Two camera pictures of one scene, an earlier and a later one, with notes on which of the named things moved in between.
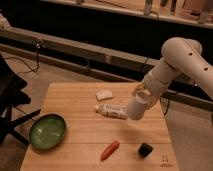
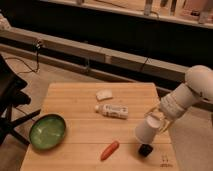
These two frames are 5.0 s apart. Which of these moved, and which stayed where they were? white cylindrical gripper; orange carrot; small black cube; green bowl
Moved: white cylindrical gripper
Stayed: small black cube; green bowl; orange carrot
